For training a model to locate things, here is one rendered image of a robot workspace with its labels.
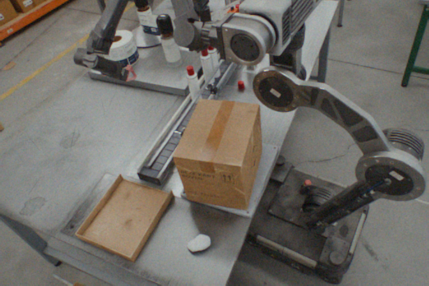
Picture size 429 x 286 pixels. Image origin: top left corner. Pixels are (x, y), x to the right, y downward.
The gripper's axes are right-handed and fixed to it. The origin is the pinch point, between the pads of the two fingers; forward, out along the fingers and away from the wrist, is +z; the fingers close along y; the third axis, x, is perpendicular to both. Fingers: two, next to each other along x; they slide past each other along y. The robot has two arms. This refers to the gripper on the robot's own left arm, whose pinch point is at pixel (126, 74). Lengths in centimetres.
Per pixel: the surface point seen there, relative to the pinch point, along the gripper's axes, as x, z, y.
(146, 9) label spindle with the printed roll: -47, 51, 47
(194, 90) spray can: -3.1, 29.8, -16.1
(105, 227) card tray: 60, -5, -17
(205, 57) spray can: -20.6, 33.8, -14.0
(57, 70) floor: 2, 145, 233
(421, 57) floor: -103, 238, -107
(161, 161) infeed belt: 31.0, 13.1, -21.0
